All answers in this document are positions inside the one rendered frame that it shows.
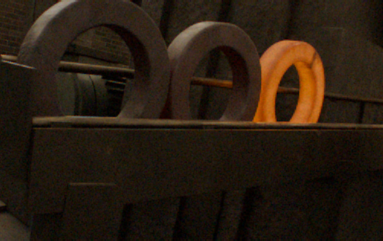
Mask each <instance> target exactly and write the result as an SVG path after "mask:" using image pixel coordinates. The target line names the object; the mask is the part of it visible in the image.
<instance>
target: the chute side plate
mask: <svg viewBox="0 0 383 241"><path fill-rule="evenodd" d="M340 160H346V161H353V162H354V164H353V167H352V173H355V172H365V171H371V170H377V169H383V130H293V129H267V130H193V129H92V128H43V127H33V130H32V137H31V149H30V162H29V169H28V176H27V188H26V192H27V195H26V202H25V209H24V214H25V215H27V216H29V215H35V214H49V213H56V212H60V211H63V205H64V201H65V198H66V191H67V187H68V184H70V183H114V184H115V190H114V196H113V200H112V205H119V204H129V203H135V202H141V201H150V200H156V199H167V198H178V197H183V196H189V195H194V194H205V193H211V192H216V191H226V190H237V189H243V188H253V187H259V186H264V185H275V184H280V183H286V182H296V181H302V180H307V179H313V178H323V177H329V176H334V175H336V171H337V168H338V165H339V161H340Z"/></svg>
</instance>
